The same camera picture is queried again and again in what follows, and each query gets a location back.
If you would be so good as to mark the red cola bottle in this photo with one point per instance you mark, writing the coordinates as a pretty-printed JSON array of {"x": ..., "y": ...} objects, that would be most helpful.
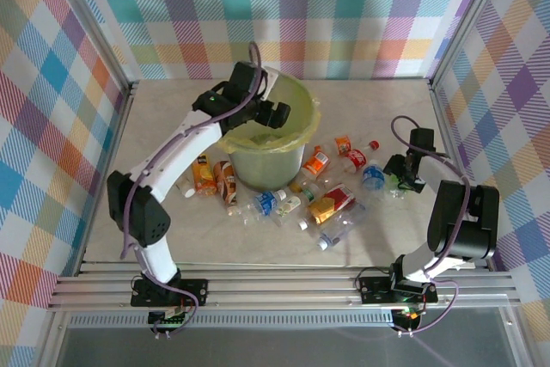
[{"x": 356, "y": 160}]

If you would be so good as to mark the orange snack packet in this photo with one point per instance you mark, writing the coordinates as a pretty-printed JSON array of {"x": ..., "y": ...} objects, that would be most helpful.
[{"x": 204, "y": 178}]

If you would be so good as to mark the green label clear bottle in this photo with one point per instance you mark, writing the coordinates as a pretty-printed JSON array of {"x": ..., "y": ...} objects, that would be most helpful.
[{"x": 309, "y": 193}]

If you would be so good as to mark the orange black controller board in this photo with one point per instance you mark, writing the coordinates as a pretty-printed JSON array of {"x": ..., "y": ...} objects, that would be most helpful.
[{"x": 408, "y": 317}]

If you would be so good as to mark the small white green label bottle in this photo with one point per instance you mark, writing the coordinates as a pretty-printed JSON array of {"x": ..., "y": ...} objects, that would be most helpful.
[{"x": 289, "y": 206}]

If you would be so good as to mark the orange label orange cap bottle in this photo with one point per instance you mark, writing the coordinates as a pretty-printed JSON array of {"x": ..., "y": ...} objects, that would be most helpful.
[{"x": 316, "y": 164}]

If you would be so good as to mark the slim blue label water bottle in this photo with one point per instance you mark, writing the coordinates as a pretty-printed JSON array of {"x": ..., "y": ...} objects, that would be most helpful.
[{"x": 265, "y": 203}]

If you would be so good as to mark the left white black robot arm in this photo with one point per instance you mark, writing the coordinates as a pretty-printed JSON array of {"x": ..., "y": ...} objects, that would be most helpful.
[{"x": 172, "y": 165}]

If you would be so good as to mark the large clear plastic bottle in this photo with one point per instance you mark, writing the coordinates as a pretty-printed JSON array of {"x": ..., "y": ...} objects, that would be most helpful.
[{"x": 337, "y": 231}]

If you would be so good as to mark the red yellow label bottle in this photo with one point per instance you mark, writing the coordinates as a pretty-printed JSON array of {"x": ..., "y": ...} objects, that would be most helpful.
[{"x": 331, "y": 203}]

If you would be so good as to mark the small orange packet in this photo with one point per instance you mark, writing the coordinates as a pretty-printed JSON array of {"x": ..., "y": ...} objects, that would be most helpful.
[{"x": 344, "y": 145}]

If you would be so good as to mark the round blue label water bottle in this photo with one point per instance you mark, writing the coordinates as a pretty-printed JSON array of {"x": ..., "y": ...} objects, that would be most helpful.
[{"x": 373, "y": 179}]

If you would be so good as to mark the long aluminium mounting rail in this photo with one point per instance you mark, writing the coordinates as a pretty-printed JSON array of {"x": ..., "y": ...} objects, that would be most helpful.
[{"x": 279, "y": 287}]

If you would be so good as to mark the translucent green plastic bin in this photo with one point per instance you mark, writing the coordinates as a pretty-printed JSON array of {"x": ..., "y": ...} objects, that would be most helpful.
[{"x": 266, "y": 169}]

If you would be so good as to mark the green bin with yellow bag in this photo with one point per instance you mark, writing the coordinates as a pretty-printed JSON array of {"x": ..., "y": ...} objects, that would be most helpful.
[{"x": 301, "y": 100}]

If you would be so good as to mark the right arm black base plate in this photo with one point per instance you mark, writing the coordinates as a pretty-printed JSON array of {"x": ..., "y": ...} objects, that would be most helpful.
[{"x": 374, "y": 289}]

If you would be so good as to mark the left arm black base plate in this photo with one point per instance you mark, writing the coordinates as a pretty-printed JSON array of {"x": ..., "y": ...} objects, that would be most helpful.
[{"x": 193, "y": 289}]

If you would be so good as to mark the small yellow cap bottle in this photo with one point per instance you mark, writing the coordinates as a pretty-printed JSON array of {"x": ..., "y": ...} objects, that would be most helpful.
[{"x": 295, "y": 187}]

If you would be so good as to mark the clear greenish plastic bottle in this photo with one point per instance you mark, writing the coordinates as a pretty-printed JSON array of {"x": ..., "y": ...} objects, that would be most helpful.
[{"x": 397, "y": 193}]

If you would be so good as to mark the aluminium table side rail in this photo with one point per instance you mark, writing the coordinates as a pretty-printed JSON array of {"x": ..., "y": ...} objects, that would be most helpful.
[
  {"x": 117, "y": 135},
  {"x": 444, "y": 118}
]

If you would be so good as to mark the green terminal controller board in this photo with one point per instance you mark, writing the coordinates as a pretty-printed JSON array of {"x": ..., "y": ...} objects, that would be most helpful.
[{"x": 169, "y": 320}]

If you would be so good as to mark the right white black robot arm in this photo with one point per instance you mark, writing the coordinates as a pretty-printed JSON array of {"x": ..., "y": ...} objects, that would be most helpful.
[{"x": 464, "y": 229}]

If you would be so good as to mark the aluminium frame post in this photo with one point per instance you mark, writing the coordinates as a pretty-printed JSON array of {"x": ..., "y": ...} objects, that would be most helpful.
[
  {"x": 468, "y": 19},
  {"x": 115, "y": 57}
]

